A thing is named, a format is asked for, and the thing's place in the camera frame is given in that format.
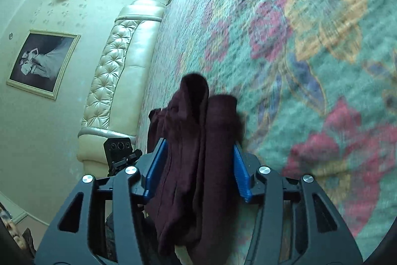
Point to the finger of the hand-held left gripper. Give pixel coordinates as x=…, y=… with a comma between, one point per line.
x=127, y=161

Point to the patterned cloth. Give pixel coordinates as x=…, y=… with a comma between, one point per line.
x=14, y=230

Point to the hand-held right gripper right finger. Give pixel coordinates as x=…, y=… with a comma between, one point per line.
x=241, y=172

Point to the maroon pants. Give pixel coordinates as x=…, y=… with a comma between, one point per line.
x=192, y=175

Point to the framed wall picture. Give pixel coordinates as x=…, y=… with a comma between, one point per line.
x=43, y=63

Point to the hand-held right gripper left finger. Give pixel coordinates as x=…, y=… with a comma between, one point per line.
x=155, y=168

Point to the cream leather headboard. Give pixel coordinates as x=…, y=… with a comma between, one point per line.
x=114, y=72

